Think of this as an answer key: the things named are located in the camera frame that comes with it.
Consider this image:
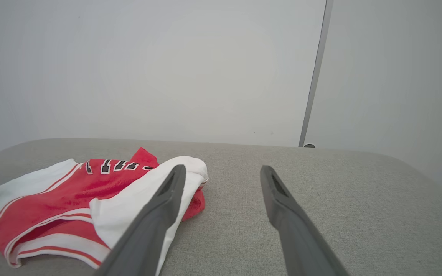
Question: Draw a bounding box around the red and white basketball jersey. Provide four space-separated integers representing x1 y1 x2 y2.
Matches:
0 147 209 276

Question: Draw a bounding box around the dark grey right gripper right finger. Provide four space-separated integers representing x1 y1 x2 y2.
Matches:
260 165 351 276

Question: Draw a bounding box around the grey vertical wall strip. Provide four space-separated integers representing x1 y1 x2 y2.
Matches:
298 0 334 148

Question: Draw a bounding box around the grey fabric sofa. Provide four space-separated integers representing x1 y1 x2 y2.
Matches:
0 138 442 276

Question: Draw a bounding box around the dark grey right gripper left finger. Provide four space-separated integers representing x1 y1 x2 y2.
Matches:
94 164 186 276

